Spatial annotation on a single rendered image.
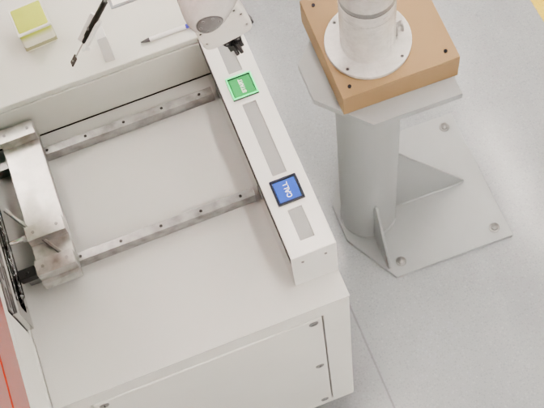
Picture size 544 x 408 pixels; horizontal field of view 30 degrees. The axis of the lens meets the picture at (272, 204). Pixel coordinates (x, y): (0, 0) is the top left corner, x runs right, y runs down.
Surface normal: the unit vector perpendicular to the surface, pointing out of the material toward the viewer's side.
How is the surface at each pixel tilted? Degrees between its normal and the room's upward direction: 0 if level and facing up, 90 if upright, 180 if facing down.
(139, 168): 0
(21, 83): 0
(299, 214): 0
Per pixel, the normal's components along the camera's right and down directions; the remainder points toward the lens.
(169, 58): 0.35, 0.83
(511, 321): -0.08, -0.43
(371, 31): 0.11, 0.92
